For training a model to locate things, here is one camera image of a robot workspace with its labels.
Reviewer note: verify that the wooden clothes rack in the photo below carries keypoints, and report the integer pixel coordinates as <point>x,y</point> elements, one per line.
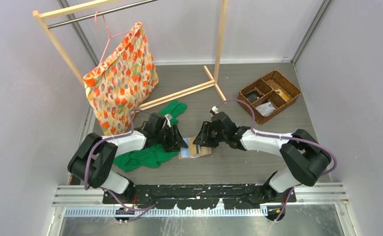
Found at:
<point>213,78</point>

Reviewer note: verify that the tan card in basket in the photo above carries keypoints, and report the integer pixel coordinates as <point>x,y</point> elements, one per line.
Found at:
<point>282,95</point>

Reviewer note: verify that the black card in basket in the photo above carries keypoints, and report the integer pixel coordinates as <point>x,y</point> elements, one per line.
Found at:
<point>253,96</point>

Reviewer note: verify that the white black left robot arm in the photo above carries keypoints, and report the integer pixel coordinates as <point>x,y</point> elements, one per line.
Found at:
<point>93,160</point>

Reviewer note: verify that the green cloth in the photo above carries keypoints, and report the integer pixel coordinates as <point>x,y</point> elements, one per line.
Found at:
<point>154,156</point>

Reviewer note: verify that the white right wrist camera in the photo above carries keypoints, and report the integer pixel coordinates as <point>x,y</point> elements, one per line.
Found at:
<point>214,110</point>

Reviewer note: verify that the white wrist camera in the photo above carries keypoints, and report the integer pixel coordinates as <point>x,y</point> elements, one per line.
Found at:
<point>214,110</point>
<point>168,118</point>

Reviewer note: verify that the floral orange tote bag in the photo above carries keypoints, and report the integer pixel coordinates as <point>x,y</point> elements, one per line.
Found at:
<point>122,82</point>

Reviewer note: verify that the pink leather card holder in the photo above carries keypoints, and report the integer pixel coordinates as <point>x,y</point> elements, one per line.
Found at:
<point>184,152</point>

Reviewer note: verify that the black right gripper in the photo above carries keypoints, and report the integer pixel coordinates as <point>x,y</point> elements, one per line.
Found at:
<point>203,138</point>

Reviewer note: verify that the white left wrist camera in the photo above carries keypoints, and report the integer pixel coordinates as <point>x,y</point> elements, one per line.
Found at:
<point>168,118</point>

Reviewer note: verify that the woven wicker divided basket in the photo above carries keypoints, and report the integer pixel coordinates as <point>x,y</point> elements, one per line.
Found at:
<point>266,85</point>

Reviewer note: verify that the gold striped credit card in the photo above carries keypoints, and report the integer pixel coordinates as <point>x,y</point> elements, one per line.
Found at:
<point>198,151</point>

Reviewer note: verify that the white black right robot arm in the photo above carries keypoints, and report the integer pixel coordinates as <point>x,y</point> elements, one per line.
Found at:
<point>306,161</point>

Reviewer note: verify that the white card in basket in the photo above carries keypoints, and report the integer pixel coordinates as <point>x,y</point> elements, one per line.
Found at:
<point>266,109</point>

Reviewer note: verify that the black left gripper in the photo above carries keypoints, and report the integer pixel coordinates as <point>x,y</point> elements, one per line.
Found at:
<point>175,141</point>

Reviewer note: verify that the aluminium frame rail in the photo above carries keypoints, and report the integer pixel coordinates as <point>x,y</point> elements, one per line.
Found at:
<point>73,201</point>

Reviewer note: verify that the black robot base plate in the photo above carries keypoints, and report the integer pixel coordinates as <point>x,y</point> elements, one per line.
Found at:
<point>199,196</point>

